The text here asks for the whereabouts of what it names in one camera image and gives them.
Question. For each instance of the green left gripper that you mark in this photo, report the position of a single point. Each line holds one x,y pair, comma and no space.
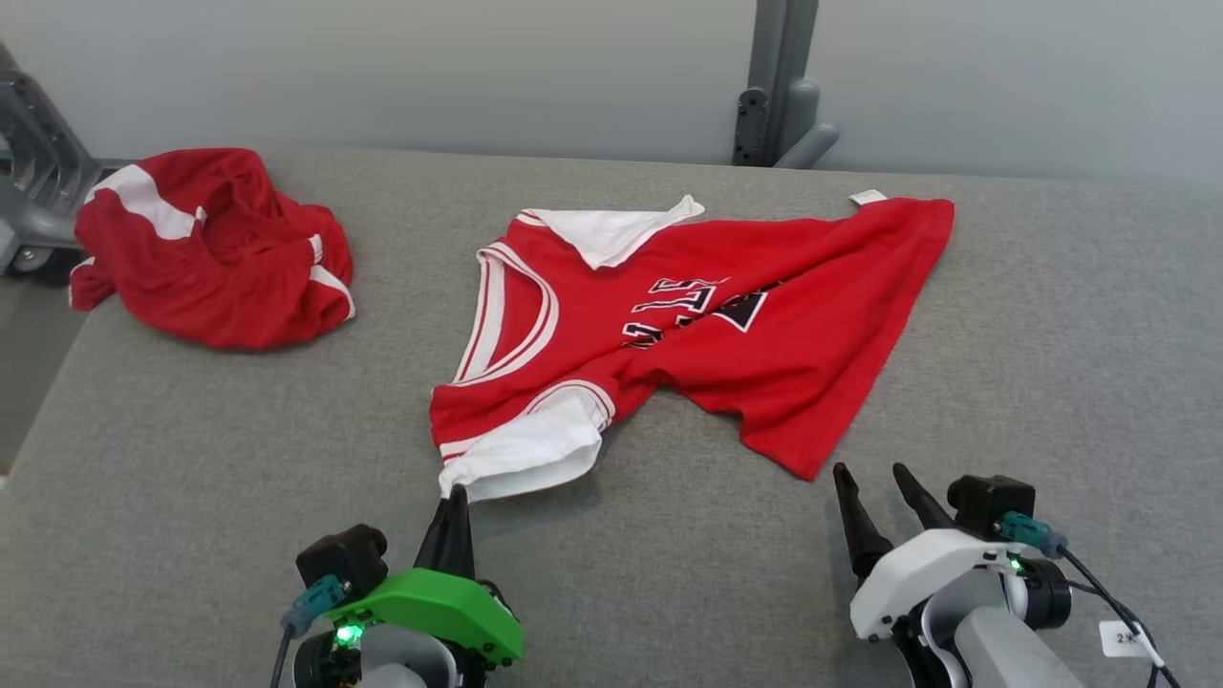
430,602

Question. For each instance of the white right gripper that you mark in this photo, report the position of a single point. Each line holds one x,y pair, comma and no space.
917,573

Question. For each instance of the red bulls jersey shirt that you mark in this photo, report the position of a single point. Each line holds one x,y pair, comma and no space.
764,363

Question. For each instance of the red bulls shorts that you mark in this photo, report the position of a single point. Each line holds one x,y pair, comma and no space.
220,277

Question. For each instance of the grey fabric sofa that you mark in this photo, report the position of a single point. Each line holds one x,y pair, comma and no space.
611,592

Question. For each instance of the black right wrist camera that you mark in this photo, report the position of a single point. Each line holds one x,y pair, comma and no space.
989,502

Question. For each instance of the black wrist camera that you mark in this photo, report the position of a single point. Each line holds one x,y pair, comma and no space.
989,502
344,559

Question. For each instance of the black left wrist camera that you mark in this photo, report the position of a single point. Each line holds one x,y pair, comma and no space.
344,559

